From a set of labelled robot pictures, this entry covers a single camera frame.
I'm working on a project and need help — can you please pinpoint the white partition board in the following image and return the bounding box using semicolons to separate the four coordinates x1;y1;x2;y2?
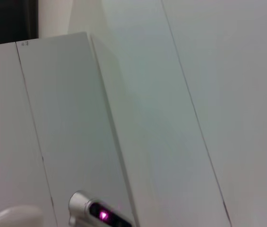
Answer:
0;31;140;227

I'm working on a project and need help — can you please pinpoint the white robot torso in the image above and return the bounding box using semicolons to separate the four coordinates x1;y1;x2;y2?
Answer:
0;205;44;227

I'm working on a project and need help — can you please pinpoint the white robot head with camera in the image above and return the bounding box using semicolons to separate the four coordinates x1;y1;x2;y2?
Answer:
68;190;134;227

